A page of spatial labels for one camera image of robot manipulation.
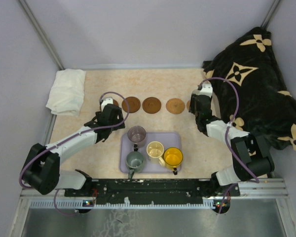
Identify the woven rattan coaster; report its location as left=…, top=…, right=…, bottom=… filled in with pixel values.
left=186, top=100, right=190, bottom=112
left=166, top=98, right=185, bottom=115

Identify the dark wooden coaster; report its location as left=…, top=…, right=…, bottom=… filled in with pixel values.
left=113, top=99, right=119, bottom=106
left=122, top=96, right=141, bottom=114
left=143, top=97, right=161, bottom=114

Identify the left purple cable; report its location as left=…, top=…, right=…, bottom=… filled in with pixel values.
left=19, top=91, right=131, bottom=216

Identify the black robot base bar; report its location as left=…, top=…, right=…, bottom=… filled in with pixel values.
left=65, top=179, right=231, bottom=205

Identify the purple glass cup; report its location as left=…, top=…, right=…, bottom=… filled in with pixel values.
left=127, top=126, right=147, bottom=151

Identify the grey green mug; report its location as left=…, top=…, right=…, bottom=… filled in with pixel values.
left=125, top=151, right=146, bottom=179

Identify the white folded cloth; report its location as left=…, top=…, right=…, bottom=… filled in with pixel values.
left=46, top=69, right=86, bottom=117

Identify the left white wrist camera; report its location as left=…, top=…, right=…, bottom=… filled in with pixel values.
left=100, top=97, right=114, bottom=111

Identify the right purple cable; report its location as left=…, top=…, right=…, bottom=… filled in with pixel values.
left=197, top=77, right=260, bottom=214

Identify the lavender plastic tray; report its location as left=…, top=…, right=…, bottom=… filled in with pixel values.
left=119, top=132, right=181, bottom=174

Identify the purple cable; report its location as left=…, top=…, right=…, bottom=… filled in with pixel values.
left=19, top=91, right=131, bottom=216
left=197, top=77, right=260, bottom=214

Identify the cream mug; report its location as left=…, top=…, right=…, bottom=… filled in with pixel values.
left=146, top=141, right=166, bottom=167

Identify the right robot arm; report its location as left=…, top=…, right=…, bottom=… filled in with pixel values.
left=189, top=88, right=275, bottom=196

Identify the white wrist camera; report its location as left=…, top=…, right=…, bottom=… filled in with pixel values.
left=199, top=84, right=213, bottom=97
left=100, top=97, right=114, bottom=111

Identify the aluminium frame rail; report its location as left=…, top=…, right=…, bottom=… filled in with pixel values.
left=20, top=178, right=288, bottom=211

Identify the yellow mug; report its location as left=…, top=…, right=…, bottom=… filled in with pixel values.
left=164, top=147, right=184, bottom=175

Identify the black floral blanket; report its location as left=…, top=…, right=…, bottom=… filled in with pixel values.
left=202, top=27, right=296, bottom=151

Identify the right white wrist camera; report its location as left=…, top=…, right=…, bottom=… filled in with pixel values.
left=199, top=84, right=213, bottom=97

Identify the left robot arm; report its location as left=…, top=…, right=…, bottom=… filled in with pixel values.
left=19, top=104, right=125, bottom=196

